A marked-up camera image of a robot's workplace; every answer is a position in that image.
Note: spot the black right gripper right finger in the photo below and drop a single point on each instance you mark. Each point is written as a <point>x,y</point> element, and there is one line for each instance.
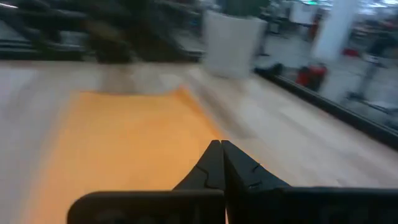
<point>295,207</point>

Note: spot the orange microfiber towel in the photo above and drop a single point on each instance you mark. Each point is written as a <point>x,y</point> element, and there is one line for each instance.
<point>124,140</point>

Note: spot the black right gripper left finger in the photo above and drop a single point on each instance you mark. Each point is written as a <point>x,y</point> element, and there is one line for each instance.
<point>155,208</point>

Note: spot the white hexagonal plant pot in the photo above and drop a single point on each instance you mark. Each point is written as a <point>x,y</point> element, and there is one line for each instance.
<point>233,46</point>

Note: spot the red equipment cart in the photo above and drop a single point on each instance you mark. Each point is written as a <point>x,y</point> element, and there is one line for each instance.
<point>311,76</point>

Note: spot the white pillar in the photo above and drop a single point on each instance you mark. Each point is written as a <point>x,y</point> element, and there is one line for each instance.
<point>335,28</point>

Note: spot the green exit sign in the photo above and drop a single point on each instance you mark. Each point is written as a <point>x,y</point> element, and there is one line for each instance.
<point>311,2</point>

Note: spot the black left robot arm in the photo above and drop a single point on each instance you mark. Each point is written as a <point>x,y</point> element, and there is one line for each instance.
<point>109,31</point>

